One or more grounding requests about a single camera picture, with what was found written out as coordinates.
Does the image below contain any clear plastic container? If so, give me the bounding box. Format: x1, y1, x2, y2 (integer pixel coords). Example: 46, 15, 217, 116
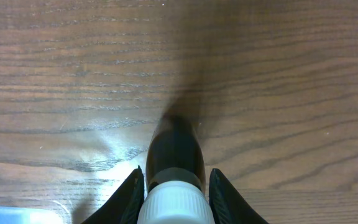
0, 207, 63, 224

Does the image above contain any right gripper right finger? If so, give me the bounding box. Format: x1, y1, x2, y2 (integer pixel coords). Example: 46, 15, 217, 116
209, 168, 269, 224

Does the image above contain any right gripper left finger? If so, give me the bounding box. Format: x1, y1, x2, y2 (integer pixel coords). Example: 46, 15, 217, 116
82, 167, 145, 224

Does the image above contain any dark bottle white cap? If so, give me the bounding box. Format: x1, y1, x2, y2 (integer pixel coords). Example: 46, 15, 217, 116
137, 115, 215, 224

